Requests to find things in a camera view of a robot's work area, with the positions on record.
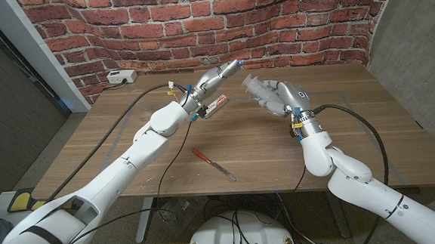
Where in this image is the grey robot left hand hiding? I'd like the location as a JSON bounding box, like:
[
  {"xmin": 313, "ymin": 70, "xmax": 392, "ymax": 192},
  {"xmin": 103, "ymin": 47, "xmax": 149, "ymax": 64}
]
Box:
[{"xmin": 188, "ymin": 58, "xmax": 246, "ymax": 103}]

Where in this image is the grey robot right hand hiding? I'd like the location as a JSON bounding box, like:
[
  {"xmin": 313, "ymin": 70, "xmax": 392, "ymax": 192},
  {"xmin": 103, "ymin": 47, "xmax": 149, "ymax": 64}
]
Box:
[{"xmin": 255, "ymin": 77, "xmax": 313, "ymax": 119}]

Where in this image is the clear plastic syringe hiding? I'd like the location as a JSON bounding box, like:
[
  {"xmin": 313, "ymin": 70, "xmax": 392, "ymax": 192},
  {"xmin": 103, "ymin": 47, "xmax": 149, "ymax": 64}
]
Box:
[{"xmin": 239, "ymin": 72, "xmax": 278, "ymax": 105}]

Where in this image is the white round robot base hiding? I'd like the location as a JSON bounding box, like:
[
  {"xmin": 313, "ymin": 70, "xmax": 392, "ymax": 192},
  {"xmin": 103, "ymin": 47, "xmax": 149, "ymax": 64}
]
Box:
[{"xmin": 184, "ymin": 207, "xmax": 297, "ymax": 244}]

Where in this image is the white red toothpaste box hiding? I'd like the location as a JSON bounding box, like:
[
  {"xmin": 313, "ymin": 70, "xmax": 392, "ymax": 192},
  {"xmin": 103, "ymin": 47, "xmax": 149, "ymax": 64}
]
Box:
[{"xmin": 200, "ymin": 94, "xmax": 230, "ymax": 120}]

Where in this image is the red brick print backdrop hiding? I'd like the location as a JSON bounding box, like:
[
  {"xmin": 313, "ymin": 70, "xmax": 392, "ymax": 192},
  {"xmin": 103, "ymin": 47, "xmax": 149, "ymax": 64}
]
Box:
[{"xmin": 16, "ymin": 0, "xmax": 405, "ymax": 110}]

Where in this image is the white power strip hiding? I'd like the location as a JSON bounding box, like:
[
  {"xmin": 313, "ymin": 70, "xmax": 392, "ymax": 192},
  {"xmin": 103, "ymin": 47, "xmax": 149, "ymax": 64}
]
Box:
[{"xmin": 106, "ymin": 69, "xmax": 139, "ymax": 85}]

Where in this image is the grey table leg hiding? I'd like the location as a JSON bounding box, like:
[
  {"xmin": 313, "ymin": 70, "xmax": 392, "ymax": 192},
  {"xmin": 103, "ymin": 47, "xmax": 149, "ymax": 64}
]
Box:
[{"xmin": 324, "ymin": 189, "xmax": 353, "ymax": 240}]

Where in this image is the clear plastic bag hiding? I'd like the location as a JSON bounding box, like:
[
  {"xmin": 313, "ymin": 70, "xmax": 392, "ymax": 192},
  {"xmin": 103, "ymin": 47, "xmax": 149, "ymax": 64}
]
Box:
[{"xmin": 153, "ymin": 196, "xmax": 195, "ymax": 233}]

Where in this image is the white table leg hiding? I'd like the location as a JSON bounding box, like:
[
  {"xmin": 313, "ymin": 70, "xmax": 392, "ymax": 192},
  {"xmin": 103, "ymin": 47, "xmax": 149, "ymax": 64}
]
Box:
[{"xmin": 133, "ymin": 196, "xmax": 158, "ymax": 244}]

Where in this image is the dark grey door panel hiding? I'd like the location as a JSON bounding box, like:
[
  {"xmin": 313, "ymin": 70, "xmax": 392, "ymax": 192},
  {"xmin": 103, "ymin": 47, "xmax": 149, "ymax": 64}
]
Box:
[{"xmin": 0, "ymin": 0, "xmax": 75, "ymax": 200}]

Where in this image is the yellow black foot pedal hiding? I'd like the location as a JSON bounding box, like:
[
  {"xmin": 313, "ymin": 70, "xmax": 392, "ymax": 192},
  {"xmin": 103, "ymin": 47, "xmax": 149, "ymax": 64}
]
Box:
[{"xmin": 5, "ymin": 187, "xmax": 48, "ymax": 215}]

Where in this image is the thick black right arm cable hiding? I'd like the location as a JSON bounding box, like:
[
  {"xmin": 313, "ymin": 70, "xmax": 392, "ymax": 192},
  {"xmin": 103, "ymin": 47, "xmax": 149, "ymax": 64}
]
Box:
[{"xmin": 313, "ymin": 100, "xmax": 394, "ymax": 244}]

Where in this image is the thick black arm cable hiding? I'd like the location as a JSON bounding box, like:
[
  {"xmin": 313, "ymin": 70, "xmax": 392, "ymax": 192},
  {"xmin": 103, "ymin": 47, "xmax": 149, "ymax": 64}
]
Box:
[
  {"xmin": 313, "ymin": 100, "xmax": 394, "ymax": 244},
  {"xmin": 39, "ymin": 81, "xmax": 195, "ymax": 203}
]

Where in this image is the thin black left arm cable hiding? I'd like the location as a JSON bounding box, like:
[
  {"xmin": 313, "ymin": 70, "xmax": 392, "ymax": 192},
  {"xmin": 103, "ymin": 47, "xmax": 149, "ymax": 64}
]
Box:
[{"xmin": 57, "ymin": 117, "xmax": 202, "ymax": 244}]

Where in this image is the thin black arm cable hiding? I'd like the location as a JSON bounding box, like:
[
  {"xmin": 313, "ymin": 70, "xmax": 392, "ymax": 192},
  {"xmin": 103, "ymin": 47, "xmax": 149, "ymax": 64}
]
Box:
[
  {"xmin": 292, "ymin": 164, "xmax": 308, "ymax": 192},
  {"xmin": 57, "ymin": 117, "xmax": 202, "ymax": 244}
]

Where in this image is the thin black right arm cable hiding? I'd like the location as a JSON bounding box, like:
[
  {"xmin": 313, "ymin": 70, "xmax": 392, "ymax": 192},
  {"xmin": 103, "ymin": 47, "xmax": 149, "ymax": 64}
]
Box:
[{"xmin": 292, "ymin": 164, "xmax": 308, "ymax": 192}]

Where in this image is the red handled scalpel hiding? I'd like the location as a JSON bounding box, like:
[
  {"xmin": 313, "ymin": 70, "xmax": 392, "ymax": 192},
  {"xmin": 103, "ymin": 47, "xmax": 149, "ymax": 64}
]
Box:
[{"xmin": 190, "ymin": 144, "xmax": 237, "ymax": 185}]

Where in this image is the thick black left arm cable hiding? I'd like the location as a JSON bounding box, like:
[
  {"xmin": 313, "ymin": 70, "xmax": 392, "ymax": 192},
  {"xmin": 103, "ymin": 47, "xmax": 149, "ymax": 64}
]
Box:
[{"xmin": 39, "ymin": 81, "xmax": 195, "ymax": 203}]

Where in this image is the black power strip cable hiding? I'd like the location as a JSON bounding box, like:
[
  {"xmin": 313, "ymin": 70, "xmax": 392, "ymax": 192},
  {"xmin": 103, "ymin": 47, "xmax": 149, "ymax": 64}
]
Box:
[{"xmin": 103, "ymin": 80, "xmax": 128, "ymax": 91}]

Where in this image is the white door frame pillar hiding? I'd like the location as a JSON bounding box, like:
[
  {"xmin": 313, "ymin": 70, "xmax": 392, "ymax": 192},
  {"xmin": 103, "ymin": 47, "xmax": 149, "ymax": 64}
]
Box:
[{"xmin": 0, "ymin": 0, "xmax": 92, "ymax": 118}]

